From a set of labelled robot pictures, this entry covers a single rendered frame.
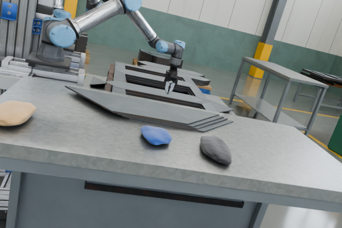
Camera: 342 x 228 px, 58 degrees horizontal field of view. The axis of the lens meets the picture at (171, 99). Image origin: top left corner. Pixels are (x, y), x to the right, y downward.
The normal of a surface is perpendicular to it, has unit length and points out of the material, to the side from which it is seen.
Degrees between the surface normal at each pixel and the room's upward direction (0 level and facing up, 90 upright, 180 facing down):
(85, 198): 90
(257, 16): 90
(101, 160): 90
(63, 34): 94
